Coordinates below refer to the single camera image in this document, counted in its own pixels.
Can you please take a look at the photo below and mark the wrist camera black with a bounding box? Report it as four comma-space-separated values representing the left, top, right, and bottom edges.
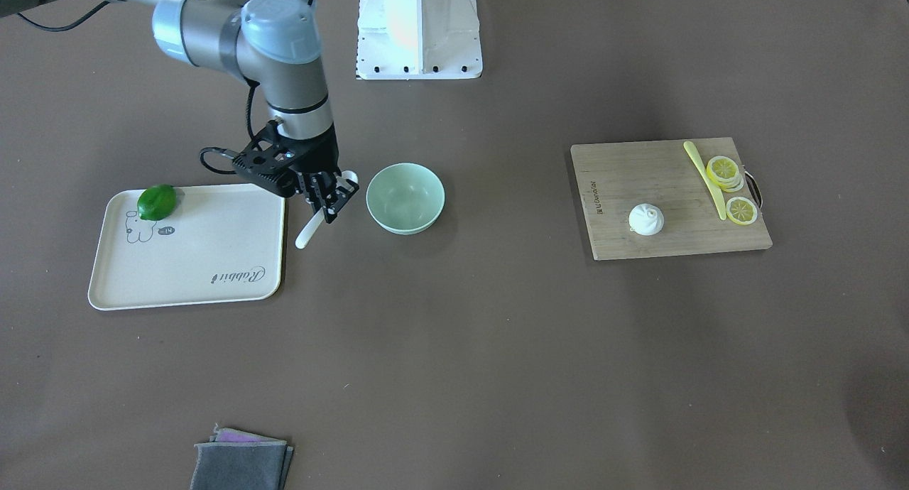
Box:
231, 145, 300, 198

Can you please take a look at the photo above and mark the green lime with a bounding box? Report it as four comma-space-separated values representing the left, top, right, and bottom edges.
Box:
136, 185, 178, 222

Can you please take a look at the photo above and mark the grey folded cloth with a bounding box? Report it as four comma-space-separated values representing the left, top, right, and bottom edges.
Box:
190, 426, 295, 489

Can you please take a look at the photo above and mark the lemon slice stack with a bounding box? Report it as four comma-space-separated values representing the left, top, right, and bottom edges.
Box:
705, 156, 744, 193

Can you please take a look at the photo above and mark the wooden cutting board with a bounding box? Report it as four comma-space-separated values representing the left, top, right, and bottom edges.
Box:
570, 140, 773, 261

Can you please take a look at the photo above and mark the cream rabbit tray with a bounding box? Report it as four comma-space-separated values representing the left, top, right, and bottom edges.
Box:
87, 185, 285, 311

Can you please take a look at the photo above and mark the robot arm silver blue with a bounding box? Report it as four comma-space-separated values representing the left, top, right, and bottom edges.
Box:
1, 0, 359, 224

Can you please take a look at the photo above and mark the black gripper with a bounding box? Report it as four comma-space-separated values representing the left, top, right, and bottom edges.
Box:
246, 121, 359, 224

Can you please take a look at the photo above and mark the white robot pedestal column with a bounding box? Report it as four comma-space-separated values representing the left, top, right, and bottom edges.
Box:
355, 0, 484, 80

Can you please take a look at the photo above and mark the lemon slice single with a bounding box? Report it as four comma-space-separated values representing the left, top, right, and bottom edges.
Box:
725, 196, 760, 226

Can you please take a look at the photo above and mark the white spoon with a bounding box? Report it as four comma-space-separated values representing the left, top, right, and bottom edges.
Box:
295, 170, 359, 249

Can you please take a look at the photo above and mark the yellow plastic knife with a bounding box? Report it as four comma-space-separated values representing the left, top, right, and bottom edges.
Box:
684, 140, 727, 221

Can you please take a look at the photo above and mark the light green bowl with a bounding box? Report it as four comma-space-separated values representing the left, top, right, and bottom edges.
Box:
366, 163, 446, 235

